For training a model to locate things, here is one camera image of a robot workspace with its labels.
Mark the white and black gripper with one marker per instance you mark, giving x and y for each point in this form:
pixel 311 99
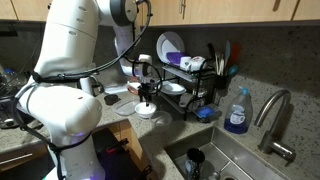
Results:
pixel 148 76

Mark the white ceramic bowl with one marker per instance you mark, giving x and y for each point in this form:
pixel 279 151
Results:
pixel 145 110

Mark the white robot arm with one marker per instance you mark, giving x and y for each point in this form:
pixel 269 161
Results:
pixel 56 105

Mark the white bowl on lower rack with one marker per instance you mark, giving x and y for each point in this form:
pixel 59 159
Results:
pixel 173 89

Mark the clear plastic bowl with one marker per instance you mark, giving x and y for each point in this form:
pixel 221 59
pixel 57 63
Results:
pixel 161 120

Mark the red plastic bag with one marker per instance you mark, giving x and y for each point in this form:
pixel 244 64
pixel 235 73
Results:
pixel 133 87

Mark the clear rectangular container lid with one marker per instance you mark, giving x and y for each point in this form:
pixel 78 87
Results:
pixel 125 108

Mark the white mug lower rack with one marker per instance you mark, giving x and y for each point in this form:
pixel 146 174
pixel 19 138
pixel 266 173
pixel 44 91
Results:
pixel 185 99

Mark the purple plastic container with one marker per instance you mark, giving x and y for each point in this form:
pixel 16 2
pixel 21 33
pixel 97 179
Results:
pixel 174 57

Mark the black two-tier dish rack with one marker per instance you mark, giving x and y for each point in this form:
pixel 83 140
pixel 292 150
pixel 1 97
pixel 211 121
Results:
pixel 198 83

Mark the white mug on rack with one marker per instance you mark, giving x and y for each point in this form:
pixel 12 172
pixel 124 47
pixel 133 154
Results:
pixel 184 62

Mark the large white plate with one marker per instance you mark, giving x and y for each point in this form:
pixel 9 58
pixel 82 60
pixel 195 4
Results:
pixel 169 42

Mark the blue sponge in tray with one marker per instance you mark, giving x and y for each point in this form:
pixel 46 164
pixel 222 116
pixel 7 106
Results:
pixel 207 113

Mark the black cup in sink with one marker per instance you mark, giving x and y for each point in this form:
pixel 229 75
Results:
pixel 194 159

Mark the black utensil holder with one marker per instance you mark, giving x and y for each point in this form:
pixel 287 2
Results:
pixel 221 82

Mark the wooden upper cabinets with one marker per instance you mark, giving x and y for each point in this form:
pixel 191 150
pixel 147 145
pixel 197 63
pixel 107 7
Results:
pixel 190 12

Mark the blue dish soap bottle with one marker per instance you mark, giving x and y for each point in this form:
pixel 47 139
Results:
pixel 239 113

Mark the teal spatula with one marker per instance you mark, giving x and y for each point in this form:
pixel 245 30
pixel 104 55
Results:
pixel 227 52

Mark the stainless steel sink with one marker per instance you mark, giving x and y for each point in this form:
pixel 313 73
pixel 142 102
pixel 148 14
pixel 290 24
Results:
pixel 225 159

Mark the red spatula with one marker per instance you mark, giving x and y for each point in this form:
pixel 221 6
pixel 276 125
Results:
pixel 235 51

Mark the stainless steel faucet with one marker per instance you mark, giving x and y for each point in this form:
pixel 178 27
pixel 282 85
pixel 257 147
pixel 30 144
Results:
pixel 271 141

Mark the white thermos with handle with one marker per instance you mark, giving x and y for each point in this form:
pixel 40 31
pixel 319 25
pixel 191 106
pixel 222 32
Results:
pixel 91 85

